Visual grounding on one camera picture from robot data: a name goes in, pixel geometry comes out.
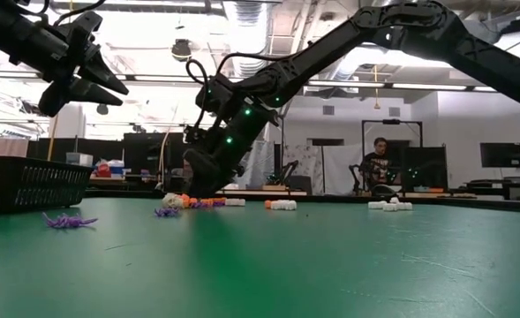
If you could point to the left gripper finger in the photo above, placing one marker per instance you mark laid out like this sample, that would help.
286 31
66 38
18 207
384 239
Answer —
78 95
103 73

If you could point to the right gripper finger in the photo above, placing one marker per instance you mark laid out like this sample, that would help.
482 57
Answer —
202 176
228 174

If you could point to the background black robot arm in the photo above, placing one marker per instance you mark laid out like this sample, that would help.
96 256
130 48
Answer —
354 176
286 172

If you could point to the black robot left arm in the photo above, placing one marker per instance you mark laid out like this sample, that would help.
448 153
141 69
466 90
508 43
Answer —
17 40

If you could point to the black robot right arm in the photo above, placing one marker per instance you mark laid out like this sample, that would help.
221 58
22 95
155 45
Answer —
418 31

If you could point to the white skeleton figure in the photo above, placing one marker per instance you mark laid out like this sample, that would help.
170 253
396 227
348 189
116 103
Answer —
404 206
390 207
235 202
290 205
394 199

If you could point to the purple plastic spider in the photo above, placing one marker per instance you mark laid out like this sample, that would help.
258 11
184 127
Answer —
67 220
219 204
167 212
200 205

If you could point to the cream plastic skull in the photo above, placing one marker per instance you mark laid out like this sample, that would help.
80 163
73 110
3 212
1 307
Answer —
171 200

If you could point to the white and orange block toy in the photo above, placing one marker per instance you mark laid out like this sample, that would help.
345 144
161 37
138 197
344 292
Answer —
278 205

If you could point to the ceiling tube light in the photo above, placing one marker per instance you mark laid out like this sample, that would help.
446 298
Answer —
343 83
429 86
162 78

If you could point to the black plastic mesh basket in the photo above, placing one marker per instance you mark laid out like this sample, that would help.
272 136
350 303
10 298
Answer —
43 185

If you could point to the white curtain sheet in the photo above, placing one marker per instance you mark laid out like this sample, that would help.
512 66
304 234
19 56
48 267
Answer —
339 168

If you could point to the person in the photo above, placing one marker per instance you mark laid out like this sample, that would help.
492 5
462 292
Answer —
376 170

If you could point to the white block toys right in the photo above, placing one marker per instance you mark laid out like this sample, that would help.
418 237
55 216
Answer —
376 204

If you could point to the black screen panel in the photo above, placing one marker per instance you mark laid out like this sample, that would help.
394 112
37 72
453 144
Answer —
425 168

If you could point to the black desk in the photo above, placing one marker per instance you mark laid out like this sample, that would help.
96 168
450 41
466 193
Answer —
498 185

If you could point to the black monitor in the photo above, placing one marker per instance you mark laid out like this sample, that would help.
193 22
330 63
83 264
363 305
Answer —
500 154

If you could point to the black overhead camera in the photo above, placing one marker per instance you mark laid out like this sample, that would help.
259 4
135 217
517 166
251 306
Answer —
181 49

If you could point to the grey wall vent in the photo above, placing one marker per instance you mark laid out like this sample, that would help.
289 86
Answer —
328 110
394 111

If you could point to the silver air duct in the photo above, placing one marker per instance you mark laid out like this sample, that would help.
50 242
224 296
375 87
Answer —
250 35

